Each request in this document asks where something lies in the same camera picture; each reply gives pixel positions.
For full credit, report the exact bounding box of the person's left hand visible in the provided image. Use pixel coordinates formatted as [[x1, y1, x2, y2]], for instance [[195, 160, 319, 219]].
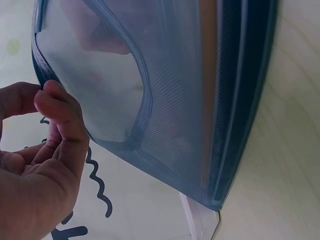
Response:
[[0, 79, 90, 240]]

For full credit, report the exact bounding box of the blue mesh zipper bag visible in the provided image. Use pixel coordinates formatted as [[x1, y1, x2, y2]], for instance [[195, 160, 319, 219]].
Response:
[[30, 0, 284, 213]]

